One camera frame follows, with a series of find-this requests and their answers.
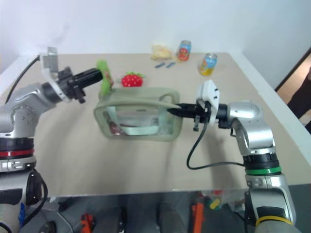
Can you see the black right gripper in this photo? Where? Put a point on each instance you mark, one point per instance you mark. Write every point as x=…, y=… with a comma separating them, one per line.
x=201, y=112

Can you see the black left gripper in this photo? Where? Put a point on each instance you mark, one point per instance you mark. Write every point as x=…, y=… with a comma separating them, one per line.
x=71, y=85

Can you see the green pouch with clear window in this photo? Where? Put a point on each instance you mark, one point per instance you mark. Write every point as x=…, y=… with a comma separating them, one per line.
x=136, y=114

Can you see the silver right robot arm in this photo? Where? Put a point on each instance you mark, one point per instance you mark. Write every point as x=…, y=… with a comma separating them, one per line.
x=252, y=131

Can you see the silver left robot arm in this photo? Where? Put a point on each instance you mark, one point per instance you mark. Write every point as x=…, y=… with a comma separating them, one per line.
x=24, y=104

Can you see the red strawberry plush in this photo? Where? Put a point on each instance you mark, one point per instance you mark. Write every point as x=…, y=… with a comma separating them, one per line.
x=131, y=80

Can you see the small blue clip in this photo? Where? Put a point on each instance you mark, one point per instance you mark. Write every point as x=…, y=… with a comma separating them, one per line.
x=160, y=65

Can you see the yellow blue drink can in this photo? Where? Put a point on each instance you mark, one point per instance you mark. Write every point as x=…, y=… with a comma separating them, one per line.
x=208, y=65

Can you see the red orange drink can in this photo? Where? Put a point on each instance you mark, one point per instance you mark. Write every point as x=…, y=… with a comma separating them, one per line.
x=184, y=51

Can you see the yellow snack bag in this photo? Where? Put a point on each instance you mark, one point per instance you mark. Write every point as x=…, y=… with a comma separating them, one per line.
x=160, y=52

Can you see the yellow green toy under table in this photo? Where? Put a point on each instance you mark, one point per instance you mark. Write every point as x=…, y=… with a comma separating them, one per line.
x=214, y=203

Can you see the orange tool under table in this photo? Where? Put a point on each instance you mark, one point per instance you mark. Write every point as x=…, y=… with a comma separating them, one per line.
x=198, y=216

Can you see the red orange toy under table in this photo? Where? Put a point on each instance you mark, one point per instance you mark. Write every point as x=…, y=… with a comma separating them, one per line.
x=87, y=222

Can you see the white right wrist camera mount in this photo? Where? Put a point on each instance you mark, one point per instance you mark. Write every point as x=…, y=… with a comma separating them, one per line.
x=209, y=94

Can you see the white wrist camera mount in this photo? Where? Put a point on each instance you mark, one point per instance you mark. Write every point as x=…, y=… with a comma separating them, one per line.
x=209, y=94
x=51, y=70

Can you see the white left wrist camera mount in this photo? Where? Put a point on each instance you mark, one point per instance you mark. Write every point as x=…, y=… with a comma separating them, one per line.
x=51, y=70

